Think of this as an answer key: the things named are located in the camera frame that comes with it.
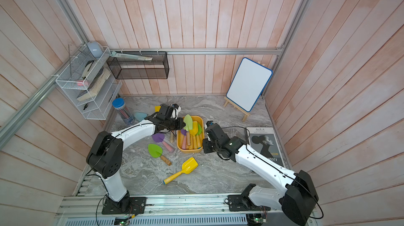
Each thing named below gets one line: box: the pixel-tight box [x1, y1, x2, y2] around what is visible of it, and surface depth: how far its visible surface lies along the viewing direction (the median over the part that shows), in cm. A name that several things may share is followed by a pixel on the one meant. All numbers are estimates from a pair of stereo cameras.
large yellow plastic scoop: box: [163, 157, 199, 185], surface depth 87 cm
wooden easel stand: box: [223, 96, 251, 122], surface depth 105 cm
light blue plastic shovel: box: [134, 111, 148, 123], surface depth 110 cm
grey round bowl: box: [86, 40, 104, 58], surface depth 84 cm
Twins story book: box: [246, 126, 286, 168], surface depth 95 cm
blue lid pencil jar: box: [112, 97, 135, 126], surface depth 98 cm
